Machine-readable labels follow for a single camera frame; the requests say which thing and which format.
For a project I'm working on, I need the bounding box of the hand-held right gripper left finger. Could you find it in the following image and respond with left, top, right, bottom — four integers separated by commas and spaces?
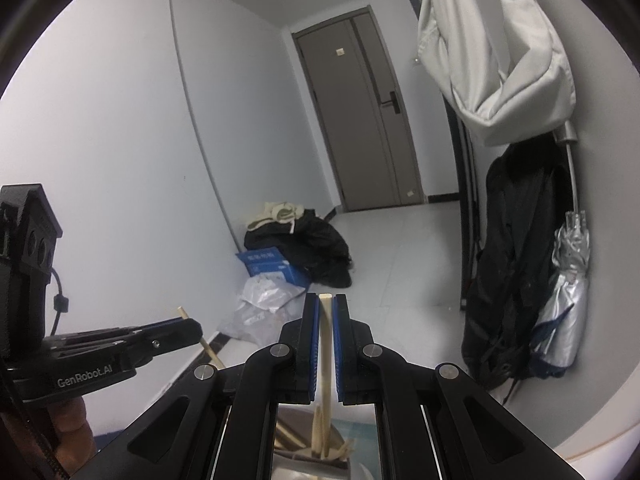
97, 294, 323, 480

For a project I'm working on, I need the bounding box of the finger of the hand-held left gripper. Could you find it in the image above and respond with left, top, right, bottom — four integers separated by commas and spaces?
119, 321, 204, 369
134, 317, 194, 335

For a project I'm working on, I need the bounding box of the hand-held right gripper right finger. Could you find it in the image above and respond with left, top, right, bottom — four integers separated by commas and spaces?
332, 294, 573, 480

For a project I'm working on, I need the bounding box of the white utensil holder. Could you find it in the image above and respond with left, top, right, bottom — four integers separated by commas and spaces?
272, 405, 378, 480

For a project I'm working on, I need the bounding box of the person's left hand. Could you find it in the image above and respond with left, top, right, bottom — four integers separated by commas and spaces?
47, 395, 96, 466

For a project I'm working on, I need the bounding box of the grey plastic parcel bag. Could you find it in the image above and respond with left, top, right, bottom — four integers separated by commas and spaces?
217, 305, 283, 346

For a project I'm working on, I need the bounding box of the white plastic parcel bag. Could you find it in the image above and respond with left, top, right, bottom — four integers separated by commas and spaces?
239, 275, 306, 314

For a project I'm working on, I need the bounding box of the teal plaid mat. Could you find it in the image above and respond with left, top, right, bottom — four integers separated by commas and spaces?
331, 420, 378, 480

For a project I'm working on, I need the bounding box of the blue cardboard box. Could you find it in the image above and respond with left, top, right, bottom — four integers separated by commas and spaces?
235, 247, 311, 288

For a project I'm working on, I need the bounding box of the black clothes pile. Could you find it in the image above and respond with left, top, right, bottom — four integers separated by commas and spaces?
244, 208, 353, 289

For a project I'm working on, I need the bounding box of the beige knitted cloth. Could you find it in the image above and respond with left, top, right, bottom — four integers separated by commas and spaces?
248, 201, 306, 234

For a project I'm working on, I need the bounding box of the black hanging jacket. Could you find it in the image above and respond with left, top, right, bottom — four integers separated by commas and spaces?
460, 142, 568, 403

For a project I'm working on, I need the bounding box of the grey entrance door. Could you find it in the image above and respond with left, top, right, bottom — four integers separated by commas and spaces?
292, 6, 423, 212

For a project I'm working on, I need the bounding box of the silver folding umbrella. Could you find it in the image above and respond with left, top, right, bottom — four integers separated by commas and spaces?
531, 120, 591, 378

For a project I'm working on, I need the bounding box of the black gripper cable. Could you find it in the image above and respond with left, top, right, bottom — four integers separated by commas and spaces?
49, 266, 69, 337

